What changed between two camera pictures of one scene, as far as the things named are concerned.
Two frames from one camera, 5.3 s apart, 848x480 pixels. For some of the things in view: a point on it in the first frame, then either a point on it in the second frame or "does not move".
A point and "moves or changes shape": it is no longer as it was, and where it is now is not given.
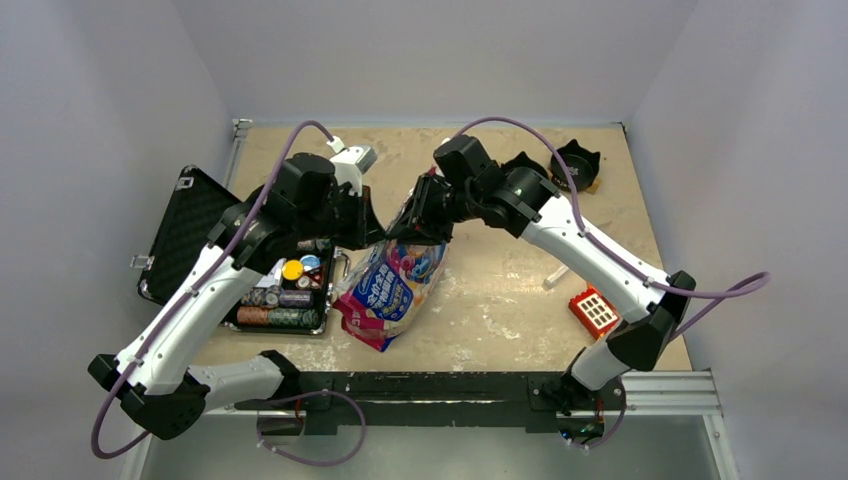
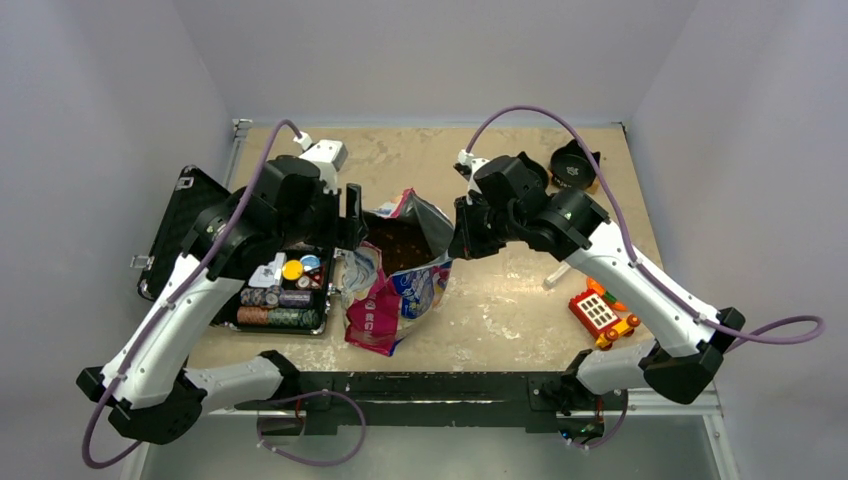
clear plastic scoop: x=548 y=283 does not move
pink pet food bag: x=386 y=289 moves or changes shape
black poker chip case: x=295 y=295 does not move
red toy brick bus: x=594 y=311 does not move
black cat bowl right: x=581 y=163 does not move
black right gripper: x=416 y=219 → x=466 y=242
